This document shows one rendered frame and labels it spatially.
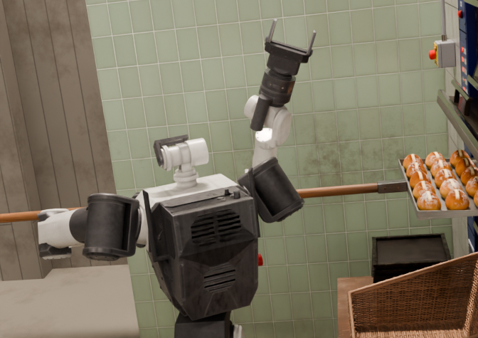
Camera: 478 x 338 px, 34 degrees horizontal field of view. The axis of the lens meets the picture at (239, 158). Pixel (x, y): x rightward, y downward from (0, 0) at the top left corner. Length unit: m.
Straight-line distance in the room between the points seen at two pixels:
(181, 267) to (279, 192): 0.34
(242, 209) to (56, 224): 0.50
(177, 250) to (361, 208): 2.09
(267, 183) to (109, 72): 1.89
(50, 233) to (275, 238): 1.96
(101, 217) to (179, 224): 0.21
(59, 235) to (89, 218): 0.14
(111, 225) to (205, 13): 1.91
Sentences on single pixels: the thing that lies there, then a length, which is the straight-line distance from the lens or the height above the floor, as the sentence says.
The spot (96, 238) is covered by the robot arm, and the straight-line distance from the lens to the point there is 1.88.
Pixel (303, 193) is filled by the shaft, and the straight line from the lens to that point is 2.48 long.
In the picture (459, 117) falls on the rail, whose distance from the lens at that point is 2.31.
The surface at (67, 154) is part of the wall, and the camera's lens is 5.30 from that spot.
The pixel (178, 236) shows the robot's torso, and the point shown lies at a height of 1.35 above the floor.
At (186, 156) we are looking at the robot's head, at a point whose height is 1.48.
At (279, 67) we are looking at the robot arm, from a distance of 2.10.
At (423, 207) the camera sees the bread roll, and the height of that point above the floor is 1.21.
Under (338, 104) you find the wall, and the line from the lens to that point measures 3.65.
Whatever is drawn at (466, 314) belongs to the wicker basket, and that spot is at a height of 0.64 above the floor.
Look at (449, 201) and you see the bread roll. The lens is 2.28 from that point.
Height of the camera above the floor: 1.95
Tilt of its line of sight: 15 degrees down
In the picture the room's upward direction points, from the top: 7 degrees counter-clockwise
